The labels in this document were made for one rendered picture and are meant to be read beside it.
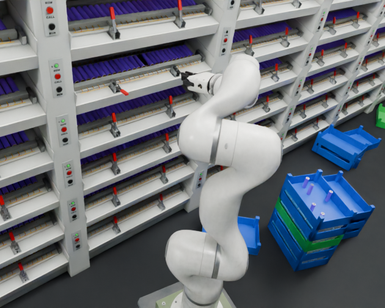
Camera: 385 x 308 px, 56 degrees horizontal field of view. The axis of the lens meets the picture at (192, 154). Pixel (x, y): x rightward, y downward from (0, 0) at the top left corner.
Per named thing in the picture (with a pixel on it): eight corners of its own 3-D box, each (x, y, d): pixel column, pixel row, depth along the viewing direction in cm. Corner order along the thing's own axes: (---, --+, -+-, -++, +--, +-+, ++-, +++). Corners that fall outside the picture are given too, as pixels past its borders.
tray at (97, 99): (208, 77, 154) (216, 59, 147) (74, 115, 120) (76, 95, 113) (181, 47, 161) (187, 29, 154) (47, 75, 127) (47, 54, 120)
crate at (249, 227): (256, 225, 204) (259, 216, 199) (257, 255, 188) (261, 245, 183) (203, 217, 204) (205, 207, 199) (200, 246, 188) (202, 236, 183)
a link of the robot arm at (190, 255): (219, 309, 109) (232, 266, 94) (159, 298, 110) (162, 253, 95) (223, 274, 118) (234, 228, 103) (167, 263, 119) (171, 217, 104)
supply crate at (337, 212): (351, 223, 169) (358, 211, 164) (315, 230, 163) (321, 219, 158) (315, 180, 191) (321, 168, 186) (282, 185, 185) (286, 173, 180)
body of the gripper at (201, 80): (206, 99, 124) (186, 92, 132) (227, 93, 130) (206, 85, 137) (206, 78, 120) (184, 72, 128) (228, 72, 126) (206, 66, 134)
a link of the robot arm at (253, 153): (192, 249, 111) (245, 258, 110) (186, 282, 101) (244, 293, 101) (214, 107, 81) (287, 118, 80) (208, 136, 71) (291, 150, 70)
